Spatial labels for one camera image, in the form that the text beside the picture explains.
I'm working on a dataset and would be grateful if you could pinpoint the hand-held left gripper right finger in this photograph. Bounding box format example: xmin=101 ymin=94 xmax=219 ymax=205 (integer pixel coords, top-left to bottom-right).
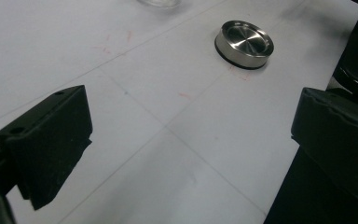
xmin=290 ymin=87 xmax=358 ymax=203

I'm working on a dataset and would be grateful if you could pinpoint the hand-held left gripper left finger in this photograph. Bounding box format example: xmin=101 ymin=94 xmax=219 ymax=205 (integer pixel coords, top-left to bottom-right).
xmin=0 ymin=84 xmax=93 ymax=211

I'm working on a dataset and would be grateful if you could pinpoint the round metal dish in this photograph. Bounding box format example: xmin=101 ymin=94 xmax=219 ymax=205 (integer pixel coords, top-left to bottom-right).
xmin=213 ymin=20 xmax=275 ymax=71

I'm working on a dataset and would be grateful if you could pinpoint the clear glass jar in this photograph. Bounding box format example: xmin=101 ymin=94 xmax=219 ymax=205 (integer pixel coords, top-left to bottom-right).
xmin=136 ymin=0 xmax=183 ymax=9

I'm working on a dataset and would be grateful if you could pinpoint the white table sheet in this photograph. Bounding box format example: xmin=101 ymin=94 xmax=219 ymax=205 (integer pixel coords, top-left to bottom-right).
xmin=0 ymin=0 xmax=358 ymax=224

